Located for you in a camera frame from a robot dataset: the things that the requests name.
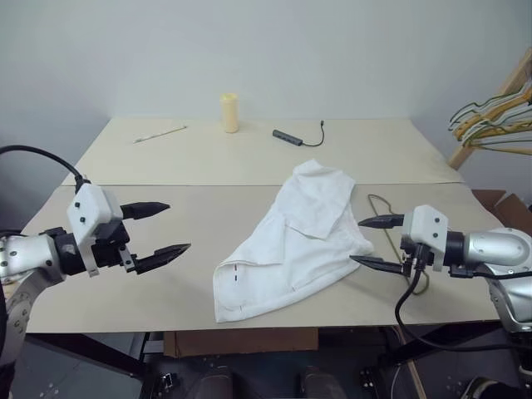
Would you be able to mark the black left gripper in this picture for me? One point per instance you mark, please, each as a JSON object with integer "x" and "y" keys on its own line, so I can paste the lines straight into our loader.
{"x": 109, "y": 249}

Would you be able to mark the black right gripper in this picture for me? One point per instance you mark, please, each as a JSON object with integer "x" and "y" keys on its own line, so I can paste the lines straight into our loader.
{"x": 409, "y": 262}

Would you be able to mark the white shorts garment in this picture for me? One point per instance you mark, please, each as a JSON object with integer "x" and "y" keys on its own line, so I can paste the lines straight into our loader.
{"x": 291, "y": 249}

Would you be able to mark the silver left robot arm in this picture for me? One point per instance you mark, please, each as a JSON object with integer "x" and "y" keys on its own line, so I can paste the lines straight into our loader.
{"x": 21, "y": 253}

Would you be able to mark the thin pale stick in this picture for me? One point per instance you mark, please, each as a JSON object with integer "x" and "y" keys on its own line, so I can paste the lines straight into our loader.
{"x": 160, "y": 134}

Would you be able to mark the wooden clothes rack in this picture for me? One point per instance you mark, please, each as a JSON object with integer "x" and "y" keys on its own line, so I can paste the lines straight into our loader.
{"x": 461, "y": 156}

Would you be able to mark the brown cardboard box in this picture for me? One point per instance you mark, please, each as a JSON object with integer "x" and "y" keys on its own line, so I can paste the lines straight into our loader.
{"x": 515, "y": 208}

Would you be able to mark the pale yellow cylinder container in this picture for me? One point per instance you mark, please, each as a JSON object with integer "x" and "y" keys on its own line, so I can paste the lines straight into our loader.
{"x": 230, "y": 114}

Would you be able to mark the black shoe with white sole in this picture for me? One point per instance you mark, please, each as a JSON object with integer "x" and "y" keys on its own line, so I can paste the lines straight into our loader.
{"x": 484, "y": 388}

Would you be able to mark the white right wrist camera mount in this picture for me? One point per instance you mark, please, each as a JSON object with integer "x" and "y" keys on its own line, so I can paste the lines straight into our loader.
{"x": 428, "y": 224}

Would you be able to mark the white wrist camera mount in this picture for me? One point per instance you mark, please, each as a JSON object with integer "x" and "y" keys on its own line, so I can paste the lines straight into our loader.
{"x": 89, "y": 208}
{"x": 428, "y": 224}

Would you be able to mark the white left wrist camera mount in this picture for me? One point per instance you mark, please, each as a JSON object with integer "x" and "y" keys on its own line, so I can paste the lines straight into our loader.
{"x": 89, "y": 208}

